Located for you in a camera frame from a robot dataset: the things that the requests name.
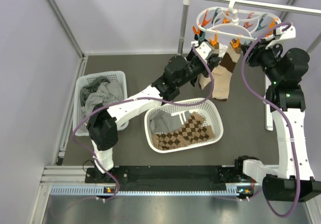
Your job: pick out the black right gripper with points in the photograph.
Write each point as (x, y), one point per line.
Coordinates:
(259, 49)

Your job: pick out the grey slotted cable duct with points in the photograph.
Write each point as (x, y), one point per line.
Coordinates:
(107, 191)

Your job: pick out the white rectangular laundry basket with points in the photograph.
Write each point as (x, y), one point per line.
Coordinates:
(87, 79)

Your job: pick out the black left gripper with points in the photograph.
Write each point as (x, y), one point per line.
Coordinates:
(212, 61)

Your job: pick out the grey clothes pile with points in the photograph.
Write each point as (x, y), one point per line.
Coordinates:
(100, 91)

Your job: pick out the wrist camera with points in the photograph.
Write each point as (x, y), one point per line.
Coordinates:
(285, 35)
(203, 50)

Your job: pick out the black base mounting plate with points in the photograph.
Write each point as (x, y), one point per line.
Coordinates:
(169, 178)

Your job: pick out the white oval sock basket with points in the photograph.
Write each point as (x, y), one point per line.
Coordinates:
(206, 109)

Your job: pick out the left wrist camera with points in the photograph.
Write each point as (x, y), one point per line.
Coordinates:
(203, 50)

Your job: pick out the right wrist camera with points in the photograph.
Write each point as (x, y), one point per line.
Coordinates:
(285, 35)

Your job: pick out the white round clip hanger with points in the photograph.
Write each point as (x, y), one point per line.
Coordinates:
(210, 25)

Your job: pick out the black sock with white stripes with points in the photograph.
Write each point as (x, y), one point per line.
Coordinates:
(194, 80)

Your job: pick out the grey sock in basket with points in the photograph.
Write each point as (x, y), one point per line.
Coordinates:
(163, 122)

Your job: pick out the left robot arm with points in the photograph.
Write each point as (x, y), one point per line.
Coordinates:
(104, 121)

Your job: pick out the brown beige striped socks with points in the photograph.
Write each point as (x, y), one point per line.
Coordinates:
(205, 79)

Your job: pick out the yellow-orange peg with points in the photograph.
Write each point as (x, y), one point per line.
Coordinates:
(235, 44)
(214, 41)

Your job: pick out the orange clothes peg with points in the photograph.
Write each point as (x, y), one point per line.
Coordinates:
(196, 31)

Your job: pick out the brown argyle socks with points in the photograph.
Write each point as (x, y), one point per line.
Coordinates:
(190, 134)

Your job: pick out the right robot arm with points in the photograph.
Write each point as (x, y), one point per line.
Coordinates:
(285, 100)

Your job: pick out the teal clothes peg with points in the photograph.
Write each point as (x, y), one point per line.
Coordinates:
(200, 38)

